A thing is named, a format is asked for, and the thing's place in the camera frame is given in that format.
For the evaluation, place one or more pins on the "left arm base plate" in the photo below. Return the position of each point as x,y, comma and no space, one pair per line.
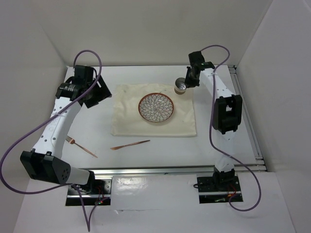
99,194

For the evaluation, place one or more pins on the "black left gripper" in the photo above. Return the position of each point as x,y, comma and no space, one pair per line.
103,92

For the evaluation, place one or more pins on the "metal cup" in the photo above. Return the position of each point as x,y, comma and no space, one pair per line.
180,86

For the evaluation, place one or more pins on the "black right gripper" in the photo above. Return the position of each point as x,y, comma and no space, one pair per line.
189,83

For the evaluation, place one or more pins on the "floral patterned ceramic plate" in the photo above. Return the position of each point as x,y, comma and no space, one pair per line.
156,107

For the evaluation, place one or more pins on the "aluminium rail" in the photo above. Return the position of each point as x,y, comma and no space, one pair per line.
139,171
245,114

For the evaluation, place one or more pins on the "aluminium front rail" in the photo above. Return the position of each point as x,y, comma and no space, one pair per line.
139,171

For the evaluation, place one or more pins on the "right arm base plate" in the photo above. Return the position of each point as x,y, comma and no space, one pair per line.
209,192

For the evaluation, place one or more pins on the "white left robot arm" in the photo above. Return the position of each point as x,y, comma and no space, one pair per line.
44,161

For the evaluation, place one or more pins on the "cream cloth napkin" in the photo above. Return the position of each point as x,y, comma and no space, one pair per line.
126,120

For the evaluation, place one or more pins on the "copper knife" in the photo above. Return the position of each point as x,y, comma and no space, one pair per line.
131,144

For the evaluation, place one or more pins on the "copper fork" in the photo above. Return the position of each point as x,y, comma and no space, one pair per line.
73,142

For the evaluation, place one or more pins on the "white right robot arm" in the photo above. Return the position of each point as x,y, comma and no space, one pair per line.
225,118

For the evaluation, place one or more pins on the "aluminium right side rail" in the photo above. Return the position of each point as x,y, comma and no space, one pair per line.
245,114

